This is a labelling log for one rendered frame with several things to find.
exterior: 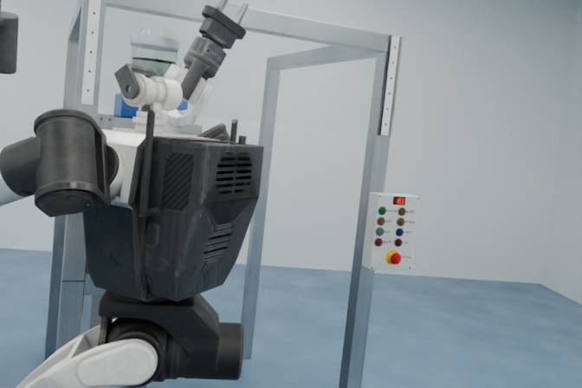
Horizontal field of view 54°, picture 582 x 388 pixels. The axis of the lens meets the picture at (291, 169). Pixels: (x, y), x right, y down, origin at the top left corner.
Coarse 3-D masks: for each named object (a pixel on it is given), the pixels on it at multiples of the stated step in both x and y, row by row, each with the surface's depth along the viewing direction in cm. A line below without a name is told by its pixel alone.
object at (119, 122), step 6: (108, 114) 211; (114, 120) 169; (120, 120) 170; (126, 120) 171; (132, 120) 171; (114, 126) 169; (120, 126) 170; (126, 126) 171; (132, 126) 171; (186, 126) 178; (192, 126) 178; (198, 126) 179; (180, 132) 177; (186, 132) 178; (192, 132) 179; (198, 132) 179
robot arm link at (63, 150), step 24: (72, 120) 91; (24, 144) 91; (48, 144) 89; (72, 144) 90; (0, 168) 91; (24, 168) 90; (48, 168) 87; (72, 168) 88; (96, 168) 93; (24, 192) 93
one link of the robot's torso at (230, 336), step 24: (120, 312) 108; (144, 312) 109; (168, 312) 110; (192, 312) 110; (216, 312) 123; (192, 336) 111; (216, 336) 111; (240, 336) 115; (192, 360) 111; (216, 360) 112; (240, 360) 113
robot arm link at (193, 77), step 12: (192, 60) 141; (204, 60) 141; (168, 72) 140; (180, 72) 141; (192, 72) 138; (204, 72) 142; (216, 72) 144; (180, 84) 141; (192, 84) 138; (204, 84) 142; (192, 96) 142
